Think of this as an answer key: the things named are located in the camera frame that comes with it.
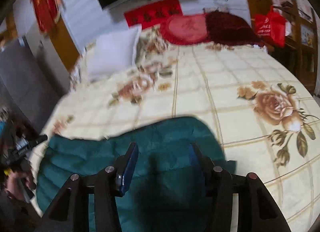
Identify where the dark green puffer jacket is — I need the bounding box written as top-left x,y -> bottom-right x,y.
36,117 -> 236,231

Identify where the person left hand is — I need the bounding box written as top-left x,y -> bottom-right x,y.
5,170 -> 36,202

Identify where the grey wardrobe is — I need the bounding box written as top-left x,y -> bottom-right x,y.
1,35 -> 68,133

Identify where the floral cream bed sheet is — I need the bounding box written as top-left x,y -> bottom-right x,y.
30,27 -> 319,231

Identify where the white square pillow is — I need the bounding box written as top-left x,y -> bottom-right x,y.
85,25 -> 142,81

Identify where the red heart cushion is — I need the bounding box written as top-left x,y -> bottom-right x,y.
159,14 -> 210,46

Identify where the dark red velvet cushion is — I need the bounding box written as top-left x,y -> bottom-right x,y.
206,11 -> 264,47

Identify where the red calligraphy banner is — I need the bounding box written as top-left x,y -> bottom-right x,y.
124,0 -> 183,30

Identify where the red shopping bag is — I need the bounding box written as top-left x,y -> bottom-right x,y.
254,6 -> 286,48

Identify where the wooden shelf rack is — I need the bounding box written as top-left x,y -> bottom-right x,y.
268,0 -> 318,94

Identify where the red hanging knot decoration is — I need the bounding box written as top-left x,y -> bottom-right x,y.
30,0 -> 61,34

